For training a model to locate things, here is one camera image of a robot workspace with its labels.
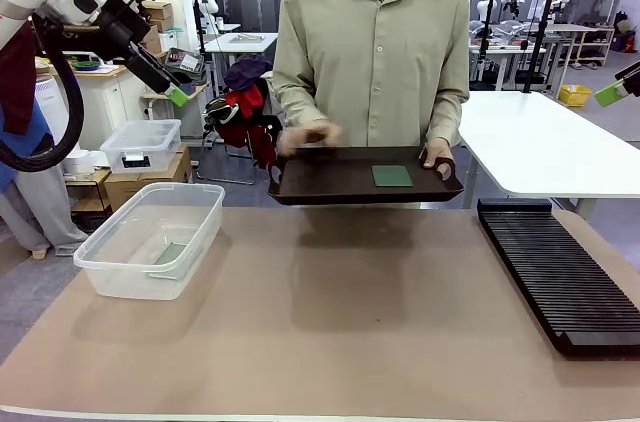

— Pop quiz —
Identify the person right hand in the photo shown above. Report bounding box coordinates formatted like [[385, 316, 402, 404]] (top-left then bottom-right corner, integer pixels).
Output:
[[276, 121, 344, 157]]

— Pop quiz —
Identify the large white table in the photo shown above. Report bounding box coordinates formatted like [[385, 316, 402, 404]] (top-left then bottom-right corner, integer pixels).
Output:
[[457, 90, 640, 199]]

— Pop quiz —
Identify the black left arm cable sleeve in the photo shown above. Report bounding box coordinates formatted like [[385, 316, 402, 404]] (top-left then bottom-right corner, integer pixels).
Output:
[[0, 14, 85, 173]]

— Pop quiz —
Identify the wooden background table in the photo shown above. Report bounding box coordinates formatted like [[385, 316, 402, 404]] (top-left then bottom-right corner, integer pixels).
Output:
[[529, 23, 617, 69]]

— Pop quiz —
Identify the person left hand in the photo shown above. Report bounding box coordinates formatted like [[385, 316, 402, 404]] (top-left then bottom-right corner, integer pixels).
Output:
[[422, 136, 456, 181]]

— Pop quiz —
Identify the purple clothing pile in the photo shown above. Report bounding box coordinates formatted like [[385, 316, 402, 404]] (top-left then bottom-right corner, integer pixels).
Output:
[[224, 54, 274, 93]]

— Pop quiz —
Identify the dark brown serving tray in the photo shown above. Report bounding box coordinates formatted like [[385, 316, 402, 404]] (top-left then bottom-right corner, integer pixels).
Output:
[[267, 144, 465, 207]]

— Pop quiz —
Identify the white desk cabinet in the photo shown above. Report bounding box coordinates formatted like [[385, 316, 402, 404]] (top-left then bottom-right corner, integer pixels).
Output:
[[74, 64, 151, 151]]

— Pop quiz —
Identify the clear plastic bin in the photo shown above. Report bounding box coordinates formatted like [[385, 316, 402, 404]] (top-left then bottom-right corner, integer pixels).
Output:
[[73, 181, 227, 302]]

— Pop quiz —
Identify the yellow basket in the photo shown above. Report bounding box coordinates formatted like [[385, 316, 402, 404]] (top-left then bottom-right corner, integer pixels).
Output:
[[558, 84, 593, 109]]

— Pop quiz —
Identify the person right forearm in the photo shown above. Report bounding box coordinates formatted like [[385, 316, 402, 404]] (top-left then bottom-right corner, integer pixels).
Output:
[[272, 81, 331, 138]]

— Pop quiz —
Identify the small side table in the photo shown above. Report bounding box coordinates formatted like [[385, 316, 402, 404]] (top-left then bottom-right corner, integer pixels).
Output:
[[141, 83, 210, 121]]

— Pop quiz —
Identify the white air purifier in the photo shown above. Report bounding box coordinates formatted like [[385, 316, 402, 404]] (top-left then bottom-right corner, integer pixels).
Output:
[[33, 74, 70, 146]]

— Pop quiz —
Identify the white background table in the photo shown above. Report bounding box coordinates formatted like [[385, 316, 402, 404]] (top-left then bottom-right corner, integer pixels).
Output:
[[203, 31, 279, 55]]

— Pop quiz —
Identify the large brown cardboard box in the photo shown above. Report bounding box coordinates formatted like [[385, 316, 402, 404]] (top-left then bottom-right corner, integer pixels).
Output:
[[103, 144, 194, 214]]

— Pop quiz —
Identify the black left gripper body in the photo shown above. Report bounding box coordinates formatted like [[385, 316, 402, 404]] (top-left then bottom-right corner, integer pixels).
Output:
[[94, 0, 151, 62]]

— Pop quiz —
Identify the black slotted PCB rack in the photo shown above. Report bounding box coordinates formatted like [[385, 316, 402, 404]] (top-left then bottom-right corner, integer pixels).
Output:
[[475, 197, 640, 359]]

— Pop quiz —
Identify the white paper roll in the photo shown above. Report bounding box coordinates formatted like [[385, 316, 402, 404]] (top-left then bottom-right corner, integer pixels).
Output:
[[60, 148, 110, 176]]

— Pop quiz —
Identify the clear lidded storage box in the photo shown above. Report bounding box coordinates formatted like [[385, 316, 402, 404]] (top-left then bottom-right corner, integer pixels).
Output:
[[99, 118, 183, 175]]

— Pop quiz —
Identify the red and black bag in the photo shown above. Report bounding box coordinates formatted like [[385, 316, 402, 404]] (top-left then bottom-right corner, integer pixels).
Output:
[[204, 81, 282, 169]]

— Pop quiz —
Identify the wooden stool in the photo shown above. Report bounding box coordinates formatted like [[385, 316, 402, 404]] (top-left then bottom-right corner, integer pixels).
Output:
[[64, 168, 113, 217]]

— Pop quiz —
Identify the black tripod stand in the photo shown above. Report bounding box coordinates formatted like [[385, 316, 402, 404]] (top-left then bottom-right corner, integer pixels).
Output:
[[521, 0, 561, 94]]

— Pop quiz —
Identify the green PCB board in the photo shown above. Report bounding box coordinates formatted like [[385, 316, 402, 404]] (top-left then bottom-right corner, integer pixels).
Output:
[[370, 165, 415, 189], [152, 241, 189, 268]]

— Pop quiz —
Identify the person torso beige shirt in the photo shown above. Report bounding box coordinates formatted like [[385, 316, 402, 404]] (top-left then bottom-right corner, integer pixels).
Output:
[[272, 0, 472, 148]]

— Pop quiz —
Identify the person left forearm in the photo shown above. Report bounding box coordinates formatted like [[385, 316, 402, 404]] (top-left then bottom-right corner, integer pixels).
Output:
[[427, 89, 471, 146]]

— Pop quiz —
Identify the person in maroon top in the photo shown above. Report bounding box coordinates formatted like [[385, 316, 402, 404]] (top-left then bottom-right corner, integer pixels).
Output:
[[0, 24, 89, 258]]

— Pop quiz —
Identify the green bowl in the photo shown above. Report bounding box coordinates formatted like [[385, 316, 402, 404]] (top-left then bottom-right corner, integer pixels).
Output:
[[68, 55, 102, 73]]

